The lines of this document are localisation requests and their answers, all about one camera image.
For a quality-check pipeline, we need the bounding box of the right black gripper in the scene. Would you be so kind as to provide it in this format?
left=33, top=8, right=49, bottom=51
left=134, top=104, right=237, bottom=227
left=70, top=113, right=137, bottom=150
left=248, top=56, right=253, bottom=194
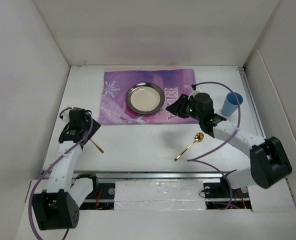
left=166, top=93, right=203, bottom=122

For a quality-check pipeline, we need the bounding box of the gold fork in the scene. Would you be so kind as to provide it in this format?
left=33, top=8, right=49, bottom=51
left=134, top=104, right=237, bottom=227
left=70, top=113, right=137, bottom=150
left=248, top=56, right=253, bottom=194
left=90, top=139, right=104, bottom=154

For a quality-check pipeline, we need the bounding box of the metal rimmed cream plate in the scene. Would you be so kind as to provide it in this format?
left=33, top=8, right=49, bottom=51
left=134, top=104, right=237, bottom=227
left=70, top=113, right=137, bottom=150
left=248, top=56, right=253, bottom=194
left=125, top=82, right=166, bottom=115

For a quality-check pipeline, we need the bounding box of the gold spoon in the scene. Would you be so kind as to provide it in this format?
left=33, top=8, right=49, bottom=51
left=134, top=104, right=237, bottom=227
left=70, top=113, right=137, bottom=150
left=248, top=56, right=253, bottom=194
left=173, top=132, right=204, bottom=162

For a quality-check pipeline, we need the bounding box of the purple printed cloth placemat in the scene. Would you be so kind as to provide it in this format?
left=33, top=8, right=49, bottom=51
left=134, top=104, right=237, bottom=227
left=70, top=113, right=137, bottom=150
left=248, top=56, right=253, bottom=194
left=98, top=66, right=196, bottom=125

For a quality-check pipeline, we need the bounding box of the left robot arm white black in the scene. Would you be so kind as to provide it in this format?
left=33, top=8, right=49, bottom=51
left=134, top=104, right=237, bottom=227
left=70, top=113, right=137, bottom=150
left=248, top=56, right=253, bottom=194
left=30, top=107, right=101, bottom=231

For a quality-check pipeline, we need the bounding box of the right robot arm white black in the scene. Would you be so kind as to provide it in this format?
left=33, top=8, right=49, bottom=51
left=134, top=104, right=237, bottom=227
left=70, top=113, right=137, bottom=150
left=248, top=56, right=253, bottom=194
left=166, top=93, right=293, bottom=197

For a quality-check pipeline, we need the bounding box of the blue plastic cup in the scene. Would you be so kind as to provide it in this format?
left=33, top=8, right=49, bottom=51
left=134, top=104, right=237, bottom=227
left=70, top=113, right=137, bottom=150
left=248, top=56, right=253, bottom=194
left=221, top=92, right=244, bottom=117

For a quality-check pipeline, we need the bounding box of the white foam block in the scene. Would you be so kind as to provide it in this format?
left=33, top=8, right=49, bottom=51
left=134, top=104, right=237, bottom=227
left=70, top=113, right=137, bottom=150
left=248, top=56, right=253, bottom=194
left=114, top=179, right=206, bottom=211

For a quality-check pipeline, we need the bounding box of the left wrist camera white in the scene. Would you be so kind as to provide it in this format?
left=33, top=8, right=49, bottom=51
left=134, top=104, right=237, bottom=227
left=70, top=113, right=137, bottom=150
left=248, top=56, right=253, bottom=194
left=59, top=107, right=72, bottom=124

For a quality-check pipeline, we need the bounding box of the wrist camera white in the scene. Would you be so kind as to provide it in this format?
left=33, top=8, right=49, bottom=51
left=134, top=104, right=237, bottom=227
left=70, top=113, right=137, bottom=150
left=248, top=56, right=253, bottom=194
left=191, top=86, right=202, bottom=97
left=59, top=107, right=72, bottom=124

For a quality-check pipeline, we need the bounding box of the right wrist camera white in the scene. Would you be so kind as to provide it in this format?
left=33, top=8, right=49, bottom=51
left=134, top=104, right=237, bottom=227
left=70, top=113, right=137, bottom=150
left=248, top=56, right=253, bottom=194
left=191, top=86, right=202, bottom=97

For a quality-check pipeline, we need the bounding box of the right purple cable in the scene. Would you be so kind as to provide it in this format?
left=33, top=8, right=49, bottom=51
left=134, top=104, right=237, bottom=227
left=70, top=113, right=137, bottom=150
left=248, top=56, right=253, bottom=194
left=187, top=81, right=243, bottom=211

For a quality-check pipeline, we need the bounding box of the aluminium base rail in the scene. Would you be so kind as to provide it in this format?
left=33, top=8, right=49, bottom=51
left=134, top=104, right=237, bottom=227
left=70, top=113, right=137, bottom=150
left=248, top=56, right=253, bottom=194
left=39, top=66, right=279, bottom=208

